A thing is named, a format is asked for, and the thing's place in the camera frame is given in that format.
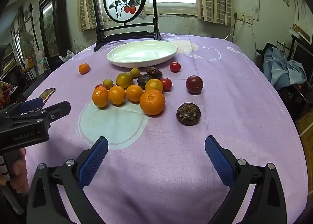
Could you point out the blue clothes pile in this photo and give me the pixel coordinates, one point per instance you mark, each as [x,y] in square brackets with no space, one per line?
[280,72]

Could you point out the black framed round screen ornament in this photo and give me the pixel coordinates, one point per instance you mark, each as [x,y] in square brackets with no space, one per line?
[123,12]

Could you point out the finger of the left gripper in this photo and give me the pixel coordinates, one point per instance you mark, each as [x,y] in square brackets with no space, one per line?
[55,112]
[33,105]

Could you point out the dark red plum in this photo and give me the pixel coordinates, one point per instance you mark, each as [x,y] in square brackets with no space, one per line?
[194,84]

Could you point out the dark oblong passion fruit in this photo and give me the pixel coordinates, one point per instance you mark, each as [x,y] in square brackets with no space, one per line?
[154,72]

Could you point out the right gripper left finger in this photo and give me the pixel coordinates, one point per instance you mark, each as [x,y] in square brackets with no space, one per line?
[45,203]

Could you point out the dark wooden cabinet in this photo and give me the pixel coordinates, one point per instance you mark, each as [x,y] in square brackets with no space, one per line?
[54,29]

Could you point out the yellow-orange citrus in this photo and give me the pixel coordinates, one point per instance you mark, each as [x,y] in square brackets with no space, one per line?
[154,84]

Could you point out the large orange mandarin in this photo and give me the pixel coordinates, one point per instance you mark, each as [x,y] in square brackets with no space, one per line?
[152,102]

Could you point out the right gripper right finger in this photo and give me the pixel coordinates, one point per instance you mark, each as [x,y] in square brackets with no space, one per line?
[267,204]

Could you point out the smartphone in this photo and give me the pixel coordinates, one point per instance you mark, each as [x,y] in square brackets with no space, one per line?
[46,94]

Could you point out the dark wrinkled passion fruit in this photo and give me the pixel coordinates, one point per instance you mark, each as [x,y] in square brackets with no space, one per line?
[143,79]

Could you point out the small yellow-green kumquat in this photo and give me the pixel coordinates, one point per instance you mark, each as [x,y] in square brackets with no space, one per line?
[135,73]
[108,84]

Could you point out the purple patterned tablecloth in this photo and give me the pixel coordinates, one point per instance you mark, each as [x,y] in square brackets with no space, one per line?
[156,169]

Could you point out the person's left hand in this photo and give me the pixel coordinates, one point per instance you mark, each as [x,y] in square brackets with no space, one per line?
[20,181]

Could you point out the white plastic bag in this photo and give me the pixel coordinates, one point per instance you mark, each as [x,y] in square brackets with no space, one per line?
[69,55]

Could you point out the small mandarin orange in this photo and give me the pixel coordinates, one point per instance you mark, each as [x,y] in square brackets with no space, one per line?
[84,68]

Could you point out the white oval plate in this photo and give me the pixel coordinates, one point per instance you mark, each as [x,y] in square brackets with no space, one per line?
[142,53]

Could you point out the large yellow-green citrus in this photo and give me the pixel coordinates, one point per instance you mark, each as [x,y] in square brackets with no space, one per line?
[124,80]

